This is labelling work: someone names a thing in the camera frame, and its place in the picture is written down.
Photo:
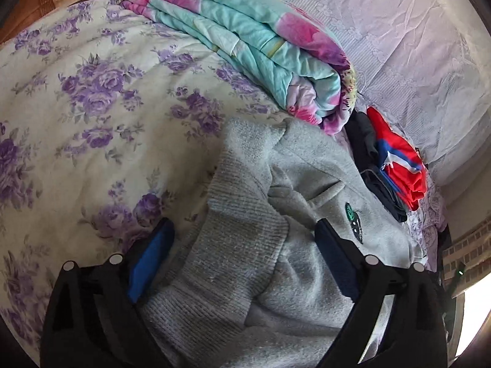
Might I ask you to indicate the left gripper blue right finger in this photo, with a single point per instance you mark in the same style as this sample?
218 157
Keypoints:
342 257

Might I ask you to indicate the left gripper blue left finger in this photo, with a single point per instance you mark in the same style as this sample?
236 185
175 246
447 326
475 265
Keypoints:
145 256

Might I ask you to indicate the folded red blue white garment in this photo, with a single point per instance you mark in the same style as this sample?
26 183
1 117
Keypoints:
399 162

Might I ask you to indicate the folded dark garments stack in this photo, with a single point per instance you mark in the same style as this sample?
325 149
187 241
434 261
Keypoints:
363 143

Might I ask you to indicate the beige brick pattern curtain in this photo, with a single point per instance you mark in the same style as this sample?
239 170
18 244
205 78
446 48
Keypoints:
467 261

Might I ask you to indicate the purple floral bed quilt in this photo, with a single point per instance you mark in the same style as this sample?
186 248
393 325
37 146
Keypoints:
109 122

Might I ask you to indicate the lilac lace covered headboard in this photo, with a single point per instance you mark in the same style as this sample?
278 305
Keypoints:
426 62

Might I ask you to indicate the folded teal pink floral blanket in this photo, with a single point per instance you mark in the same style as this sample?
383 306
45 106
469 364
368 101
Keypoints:
276 45

